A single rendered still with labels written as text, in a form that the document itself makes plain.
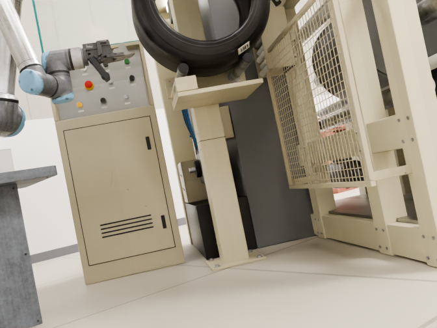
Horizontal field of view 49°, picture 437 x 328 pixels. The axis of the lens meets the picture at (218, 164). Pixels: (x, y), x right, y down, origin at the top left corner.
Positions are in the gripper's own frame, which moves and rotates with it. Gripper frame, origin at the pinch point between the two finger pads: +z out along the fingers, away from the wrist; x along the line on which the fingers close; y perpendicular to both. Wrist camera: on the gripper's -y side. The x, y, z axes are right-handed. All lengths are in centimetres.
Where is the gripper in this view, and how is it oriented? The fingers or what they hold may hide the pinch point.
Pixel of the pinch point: (132, 54)
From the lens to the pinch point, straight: 212.0
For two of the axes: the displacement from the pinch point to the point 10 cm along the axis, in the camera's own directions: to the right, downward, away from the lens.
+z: 9.7, -1.8, 1.6
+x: -1.5, 0.6, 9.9
